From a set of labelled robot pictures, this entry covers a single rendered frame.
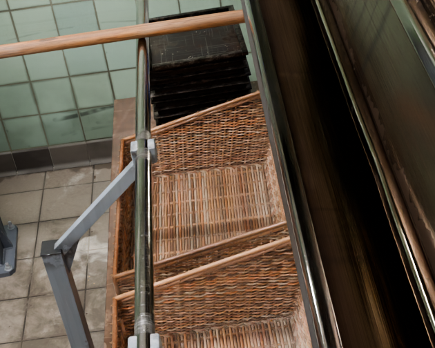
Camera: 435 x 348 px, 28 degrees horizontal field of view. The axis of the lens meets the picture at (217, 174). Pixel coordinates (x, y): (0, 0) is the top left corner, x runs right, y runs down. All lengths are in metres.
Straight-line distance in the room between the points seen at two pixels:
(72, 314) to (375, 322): 1.05
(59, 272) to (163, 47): 0.90
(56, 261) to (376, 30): 0.89
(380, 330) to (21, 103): 2.71
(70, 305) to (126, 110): 1.09
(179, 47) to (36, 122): 1.21
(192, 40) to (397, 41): 1.46
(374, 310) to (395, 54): 0.32
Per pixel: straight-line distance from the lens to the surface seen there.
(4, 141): 3.60
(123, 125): 2.74
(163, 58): 2.41
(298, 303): 1.97
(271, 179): 2.37
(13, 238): 3.31
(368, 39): 1.16
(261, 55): 1.30
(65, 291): 1.82
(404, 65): 1.03
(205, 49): 2.42
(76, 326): 1.90
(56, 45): 1.95
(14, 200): 3.52
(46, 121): 3.52
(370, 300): 0.94
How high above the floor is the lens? 2.09
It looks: 38 degrees down
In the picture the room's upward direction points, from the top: 8 degrees counter-clockwise
